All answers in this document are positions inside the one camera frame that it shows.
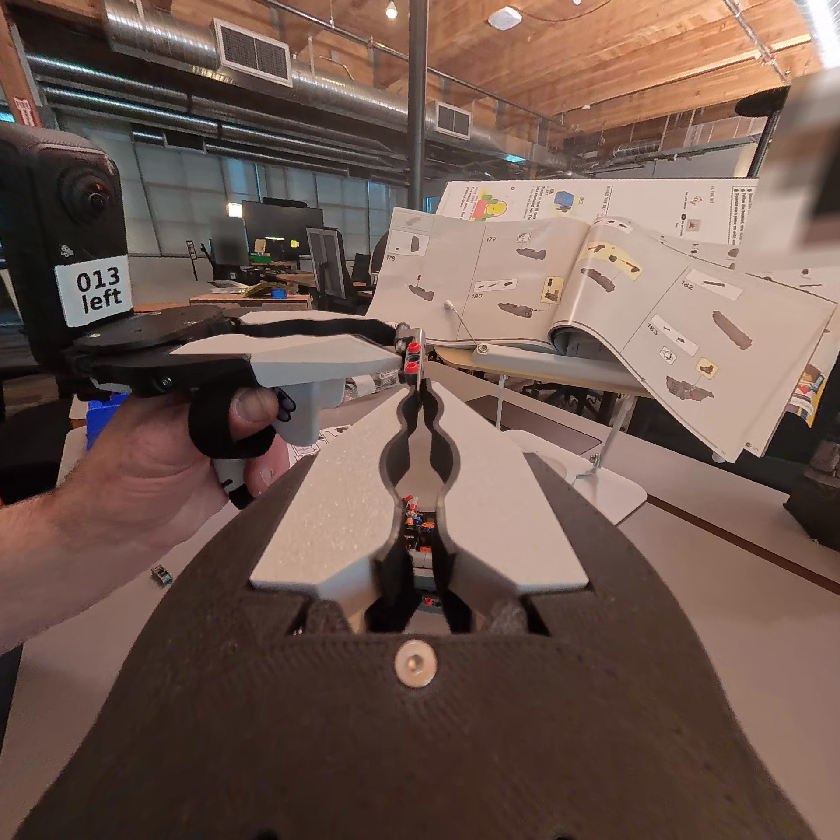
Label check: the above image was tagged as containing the lego car model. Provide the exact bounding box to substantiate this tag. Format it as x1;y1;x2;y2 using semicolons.
399;494;442;609

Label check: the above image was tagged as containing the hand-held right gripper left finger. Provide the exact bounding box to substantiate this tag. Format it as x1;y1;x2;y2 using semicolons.
249;381;422;634

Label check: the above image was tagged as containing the person's left forearm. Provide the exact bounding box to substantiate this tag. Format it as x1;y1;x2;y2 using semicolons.
0;484;109;655

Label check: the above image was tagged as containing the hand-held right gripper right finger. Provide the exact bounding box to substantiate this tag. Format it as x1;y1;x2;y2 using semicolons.
422;377;590;634

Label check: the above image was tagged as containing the lego instruction booklet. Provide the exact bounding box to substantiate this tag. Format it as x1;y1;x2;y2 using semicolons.
366;177;840;464

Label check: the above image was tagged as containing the blue plastic storage bin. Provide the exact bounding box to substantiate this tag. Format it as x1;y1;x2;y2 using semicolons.
84;392;131;452

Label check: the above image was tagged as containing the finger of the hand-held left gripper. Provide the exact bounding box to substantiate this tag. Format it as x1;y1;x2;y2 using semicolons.
233;310;399;349
169;333;405;389

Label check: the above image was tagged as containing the black computer monitor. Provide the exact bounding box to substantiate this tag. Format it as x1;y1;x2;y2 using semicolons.
241;199;325;265

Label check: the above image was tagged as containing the lego sticker sheet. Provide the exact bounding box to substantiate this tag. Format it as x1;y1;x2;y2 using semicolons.
290;422;360;462

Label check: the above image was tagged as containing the white book stand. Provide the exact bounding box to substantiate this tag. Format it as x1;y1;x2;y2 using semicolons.
433;341;651;527

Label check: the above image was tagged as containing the dark grey lego wedge panel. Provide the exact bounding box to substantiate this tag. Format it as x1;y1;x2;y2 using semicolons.
393;321;429;395

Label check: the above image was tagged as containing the silver ventilation duct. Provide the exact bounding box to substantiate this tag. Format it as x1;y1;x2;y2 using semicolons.
26;0;573;179

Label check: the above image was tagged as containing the grey steel column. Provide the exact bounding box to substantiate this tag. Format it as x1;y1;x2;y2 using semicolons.
406;0;429;212

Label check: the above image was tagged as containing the person's left hand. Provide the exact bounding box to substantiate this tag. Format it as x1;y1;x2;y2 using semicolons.
66;386;294;560

